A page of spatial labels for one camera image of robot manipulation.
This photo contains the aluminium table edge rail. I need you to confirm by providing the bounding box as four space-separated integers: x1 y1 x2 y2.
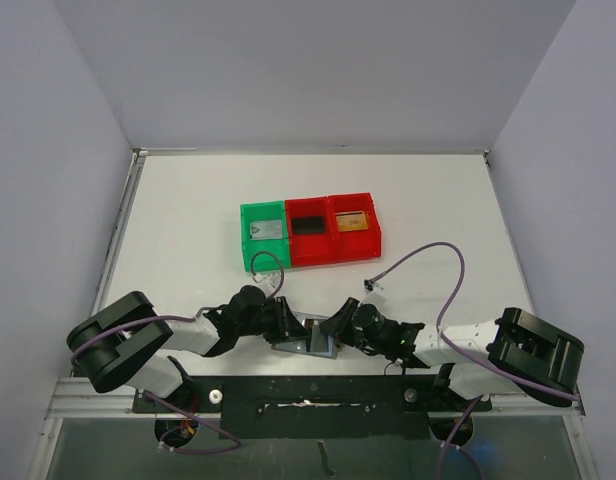
80 147 199 346

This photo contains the right red plastic bin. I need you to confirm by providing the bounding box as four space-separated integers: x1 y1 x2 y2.
328 192 382 263

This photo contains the middle red plastic bin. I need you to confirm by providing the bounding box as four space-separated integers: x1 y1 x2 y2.
285 197 335 267

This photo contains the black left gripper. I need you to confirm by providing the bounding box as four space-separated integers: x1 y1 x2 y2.
237 296 309 344

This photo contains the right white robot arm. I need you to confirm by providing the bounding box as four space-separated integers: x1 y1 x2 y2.
320 298 585 409

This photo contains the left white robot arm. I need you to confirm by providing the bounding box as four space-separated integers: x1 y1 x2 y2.
66 285 309 411

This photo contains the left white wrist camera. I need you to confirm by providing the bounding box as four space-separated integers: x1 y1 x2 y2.
252 272 282 296

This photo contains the gold credit card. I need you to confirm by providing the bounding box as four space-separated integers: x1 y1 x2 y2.
335 211 369 232

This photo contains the red plastic bin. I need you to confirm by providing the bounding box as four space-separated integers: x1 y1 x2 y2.
285 197 335 267
328 192 382 263

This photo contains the silver VIP card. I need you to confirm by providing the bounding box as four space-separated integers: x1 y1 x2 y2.
249 219 284 241

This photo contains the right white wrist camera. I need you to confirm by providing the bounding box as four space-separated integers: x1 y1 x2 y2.
361 279 387 308

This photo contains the black card in bin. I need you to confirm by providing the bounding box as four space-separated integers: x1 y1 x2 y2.
291 216 326 235

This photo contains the front aluminium frame rail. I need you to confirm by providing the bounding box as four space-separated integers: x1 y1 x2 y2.
30 375 597 479

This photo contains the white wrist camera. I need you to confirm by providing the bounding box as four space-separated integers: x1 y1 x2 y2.
252 272 282 296
361 279 387 308

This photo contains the grey card holder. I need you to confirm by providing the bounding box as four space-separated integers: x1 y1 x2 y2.
272 311 337 359

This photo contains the green plastic bin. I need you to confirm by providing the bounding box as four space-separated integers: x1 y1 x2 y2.
240 201 291 272

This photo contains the black credit card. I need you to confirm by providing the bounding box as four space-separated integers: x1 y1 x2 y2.
307 323 333 356

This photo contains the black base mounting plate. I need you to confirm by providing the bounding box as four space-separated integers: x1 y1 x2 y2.
131 357 492 449

